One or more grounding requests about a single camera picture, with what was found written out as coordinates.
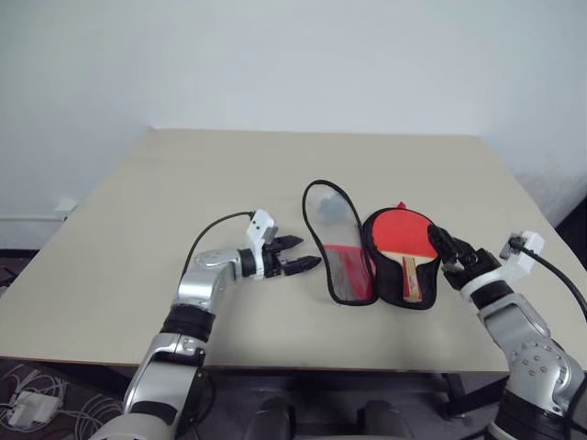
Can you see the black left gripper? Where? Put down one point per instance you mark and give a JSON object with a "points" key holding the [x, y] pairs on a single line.
{"points": [[273, 264]]}

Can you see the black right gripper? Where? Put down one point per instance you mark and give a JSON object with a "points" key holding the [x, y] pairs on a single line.
{"points": [[474, 266]]}

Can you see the red table tennis paddle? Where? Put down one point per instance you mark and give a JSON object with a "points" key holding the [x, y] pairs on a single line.
{"points": [[399, 231]]}

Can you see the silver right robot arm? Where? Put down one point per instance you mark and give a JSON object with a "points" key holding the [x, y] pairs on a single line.
{"points": [[527, 353]]}

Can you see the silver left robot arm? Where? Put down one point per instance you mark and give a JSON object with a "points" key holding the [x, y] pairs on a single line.
{"points": [[195, 286]]}

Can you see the black paddle case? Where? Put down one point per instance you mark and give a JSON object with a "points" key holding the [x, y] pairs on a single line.
{"points": [[390, 284]]}

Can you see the black table leg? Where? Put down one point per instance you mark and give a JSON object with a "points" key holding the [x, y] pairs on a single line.
{"points": [[456, 396]]}

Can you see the white power adapter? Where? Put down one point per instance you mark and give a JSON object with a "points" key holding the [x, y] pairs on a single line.
{"points": [[34, 405]]}

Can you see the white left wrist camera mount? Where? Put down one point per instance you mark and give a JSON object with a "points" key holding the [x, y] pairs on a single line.
{"points": [[258, 227]]}

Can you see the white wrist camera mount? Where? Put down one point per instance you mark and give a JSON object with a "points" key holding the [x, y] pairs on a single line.
{"points": [[258, 227], [525, 259]]}

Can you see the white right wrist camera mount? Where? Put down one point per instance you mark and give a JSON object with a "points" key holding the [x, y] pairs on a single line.
{"points": [[525, 259]]}

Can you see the white wall socket box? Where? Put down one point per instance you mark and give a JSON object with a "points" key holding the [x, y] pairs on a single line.
{"points": [[65, 205]]}

